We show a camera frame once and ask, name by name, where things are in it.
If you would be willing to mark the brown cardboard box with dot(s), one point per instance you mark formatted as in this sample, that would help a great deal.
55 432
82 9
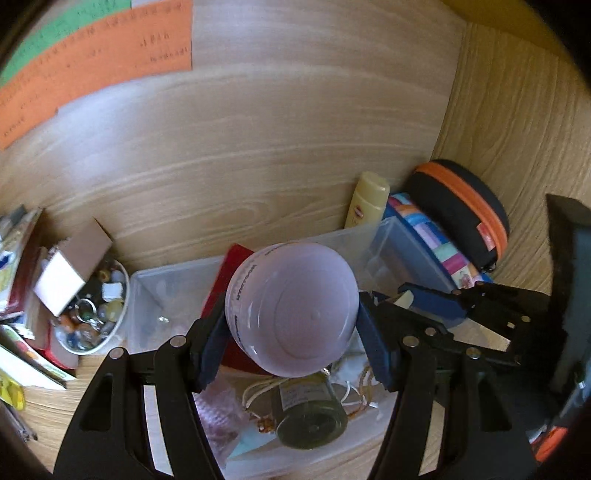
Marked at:
60 281

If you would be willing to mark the clear plastic bin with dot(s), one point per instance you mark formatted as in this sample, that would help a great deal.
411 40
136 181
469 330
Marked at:
152 295

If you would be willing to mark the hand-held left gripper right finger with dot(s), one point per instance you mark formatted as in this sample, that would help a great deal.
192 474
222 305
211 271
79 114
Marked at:
376 350

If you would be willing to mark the red notebook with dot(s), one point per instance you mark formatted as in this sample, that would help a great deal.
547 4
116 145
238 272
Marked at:
231 263

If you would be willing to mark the orange paper sheet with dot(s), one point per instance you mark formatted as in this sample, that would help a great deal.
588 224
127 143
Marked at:
92 55

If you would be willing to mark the white trinket bowl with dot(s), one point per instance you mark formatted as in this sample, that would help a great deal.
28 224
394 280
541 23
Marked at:
121 318

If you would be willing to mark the colourful striped box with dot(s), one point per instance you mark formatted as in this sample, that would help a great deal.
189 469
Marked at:
434 244

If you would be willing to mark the metal keyring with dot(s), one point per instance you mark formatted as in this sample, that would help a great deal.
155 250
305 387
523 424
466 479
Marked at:
85 310

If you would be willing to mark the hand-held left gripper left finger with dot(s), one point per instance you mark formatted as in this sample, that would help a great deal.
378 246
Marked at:
211 353

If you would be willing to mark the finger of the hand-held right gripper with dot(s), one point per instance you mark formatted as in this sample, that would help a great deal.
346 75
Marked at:
431 328
429 302

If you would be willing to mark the olive glass jar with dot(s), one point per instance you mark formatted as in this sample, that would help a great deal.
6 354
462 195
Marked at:
309 415

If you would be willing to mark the green paper sheet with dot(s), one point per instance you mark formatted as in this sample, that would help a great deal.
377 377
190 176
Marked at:
55 32

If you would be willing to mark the pale yellow bottle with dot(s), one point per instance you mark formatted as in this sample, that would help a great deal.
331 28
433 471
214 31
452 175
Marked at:
367 198

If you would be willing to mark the stack of books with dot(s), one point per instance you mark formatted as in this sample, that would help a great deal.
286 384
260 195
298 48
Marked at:
18 277

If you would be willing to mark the black orange zip case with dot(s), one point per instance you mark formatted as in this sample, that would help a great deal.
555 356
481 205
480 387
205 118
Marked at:
452 203

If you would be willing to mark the lavender round jar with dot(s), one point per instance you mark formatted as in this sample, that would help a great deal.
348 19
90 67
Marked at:
295 309

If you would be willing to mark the wooden desktop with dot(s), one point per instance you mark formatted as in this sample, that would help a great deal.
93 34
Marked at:
51 415

